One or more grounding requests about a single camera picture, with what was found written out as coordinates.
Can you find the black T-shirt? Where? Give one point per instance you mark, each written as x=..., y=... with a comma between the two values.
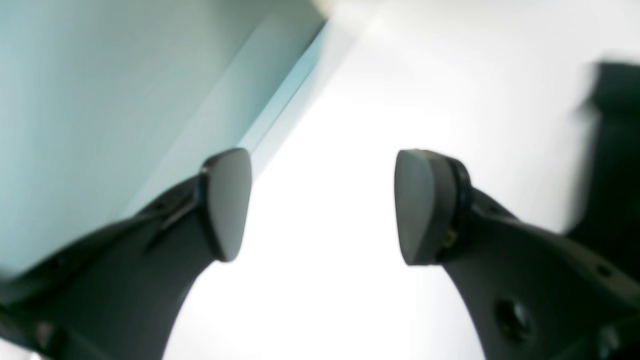
x=610, y=221

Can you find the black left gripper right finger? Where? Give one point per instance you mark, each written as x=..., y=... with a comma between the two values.
x=531, y=294

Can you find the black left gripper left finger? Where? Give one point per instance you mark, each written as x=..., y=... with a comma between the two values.
x=115, y=293

